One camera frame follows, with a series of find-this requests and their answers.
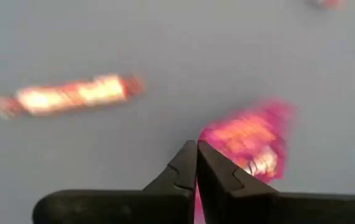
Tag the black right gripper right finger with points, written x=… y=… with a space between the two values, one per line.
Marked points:
x=258 y=208

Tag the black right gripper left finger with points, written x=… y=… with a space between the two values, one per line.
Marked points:
x=118 y=208

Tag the pink Skittles candy packet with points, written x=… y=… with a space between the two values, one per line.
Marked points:
x=249 y=137

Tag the pink white candy roll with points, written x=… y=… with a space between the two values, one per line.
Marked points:
x=328 y=3
x=71 y=95

